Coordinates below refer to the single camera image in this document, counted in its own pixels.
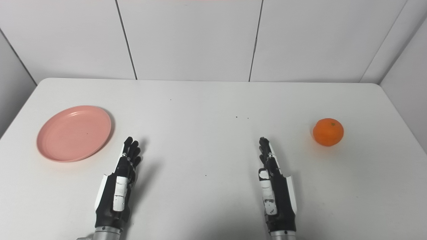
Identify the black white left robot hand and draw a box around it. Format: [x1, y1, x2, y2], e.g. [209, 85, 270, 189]
[94, 136, 142, 231]

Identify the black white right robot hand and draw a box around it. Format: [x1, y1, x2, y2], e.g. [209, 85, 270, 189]
[258, 137, 298, 234]

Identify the pink round plate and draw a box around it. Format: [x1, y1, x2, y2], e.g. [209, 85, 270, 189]
[36, 105, 112, 163]

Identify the orange fruit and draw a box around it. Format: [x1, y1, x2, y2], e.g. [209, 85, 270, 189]
[313, 118, 344, 147]

